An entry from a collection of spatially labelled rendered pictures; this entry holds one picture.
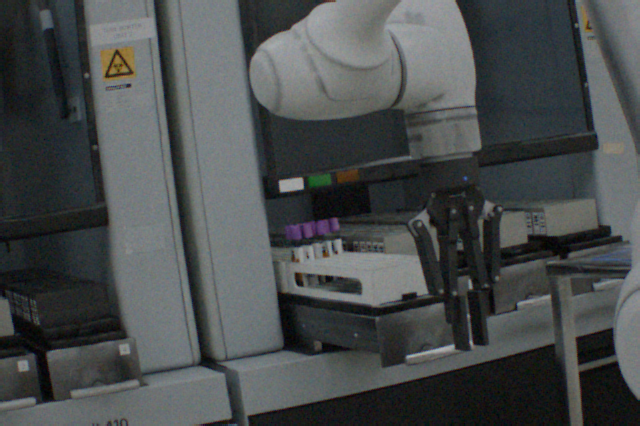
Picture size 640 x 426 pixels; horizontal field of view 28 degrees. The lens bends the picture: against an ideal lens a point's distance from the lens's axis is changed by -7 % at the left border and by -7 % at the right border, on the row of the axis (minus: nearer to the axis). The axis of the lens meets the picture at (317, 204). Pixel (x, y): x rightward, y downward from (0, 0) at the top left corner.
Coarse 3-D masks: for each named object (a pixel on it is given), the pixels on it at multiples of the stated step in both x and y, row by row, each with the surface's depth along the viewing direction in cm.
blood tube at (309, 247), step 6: (306, 228) 198; (306, 234) 198; (312, 234) 199; (306, 240) 198; (312, 240) 199; (306, 246) 199; (312, 246) 199; (306, 252) 199; (312, 252) 199; (312, 258) 199; (312, 276) 199; (318, 276) 199; (312, 282) 199; (318, 282) 199
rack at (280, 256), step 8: (272, 248) 230; (280, 248) 228; (288, 248) 225; (272, 256) 215; (280, 256) 213; (288, 256) 210; (280, 264) 204; (280, 272) 204; (280, 280) 204; (280, 288) 205; (288, 288) 204
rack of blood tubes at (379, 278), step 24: (288, 264) 200; (312, 264) 192; (336, 264) 188; (360, 264) 183; (384, 264) 178; (408, 264) 177; (312, 288) 196; (336, 288) 192; (360, 288) 200; (384, 288) 175; (408, 288) 177
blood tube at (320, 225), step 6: (318, 222) 200; (324, 222) 201; (318, 228) 200; (324, 228) 200; (318, 234) 200; (324, 234) 200; (318, 240) 200; (324, 240) 200; (324, 246) 200; (324, 252) 200; (324, 276) 200; (330, 276) 200; (324, 282) 200
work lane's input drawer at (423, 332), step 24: (288, 312) 198; (312, 312) 190; (336, 312) 182; (360, 312) 178; (384, 312) 172; (408, 312) 173; (432, 312) 174; (312, 336) 191; (336, 336) 183; (360, 336) 176; (384, 336) 171; (408, 336) 173; (432, 336) 174; (384, 360) 171; (408, 360) 168; (432, 360) 170
